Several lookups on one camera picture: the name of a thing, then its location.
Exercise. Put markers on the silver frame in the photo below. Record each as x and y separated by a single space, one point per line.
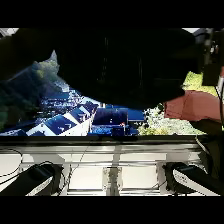
100 156

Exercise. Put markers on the black garment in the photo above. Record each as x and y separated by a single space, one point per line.
126 66

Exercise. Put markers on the red garment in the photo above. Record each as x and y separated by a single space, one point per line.
222 71
193 105

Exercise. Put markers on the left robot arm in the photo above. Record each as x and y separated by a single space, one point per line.
31 178

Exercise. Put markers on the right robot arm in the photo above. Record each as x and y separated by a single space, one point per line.
196 176

